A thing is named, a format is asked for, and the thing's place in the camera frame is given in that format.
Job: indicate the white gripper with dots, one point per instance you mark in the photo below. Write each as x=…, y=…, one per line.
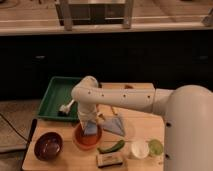
x=87, y=114

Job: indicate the blue sponge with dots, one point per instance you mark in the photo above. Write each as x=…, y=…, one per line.
x=90, y=129

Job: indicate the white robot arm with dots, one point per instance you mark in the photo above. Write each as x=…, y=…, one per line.
x=187, y=113

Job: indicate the dark purple bowl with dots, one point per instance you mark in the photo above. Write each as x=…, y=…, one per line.
x=48, y=146

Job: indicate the white dish brush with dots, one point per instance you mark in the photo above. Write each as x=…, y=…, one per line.
x=65, y=108

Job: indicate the grey folded cloth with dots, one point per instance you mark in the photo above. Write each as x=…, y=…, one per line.
x=114, y=125

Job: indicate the green plastic tray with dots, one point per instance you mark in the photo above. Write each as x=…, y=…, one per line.
x=58, y=93

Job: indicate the green pepper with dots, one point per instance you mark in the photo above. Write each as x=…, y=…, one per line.
x=119, y=145

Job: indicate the white cup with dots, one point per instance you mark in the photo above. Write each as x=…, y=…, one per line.
x=139, y=149

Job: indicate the green cup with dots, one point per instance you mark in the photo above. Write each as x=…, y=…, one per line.
x=155, y=148

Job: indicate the metal stand frame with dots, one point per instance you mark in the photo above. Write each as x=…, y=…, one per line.
x=94, y=12

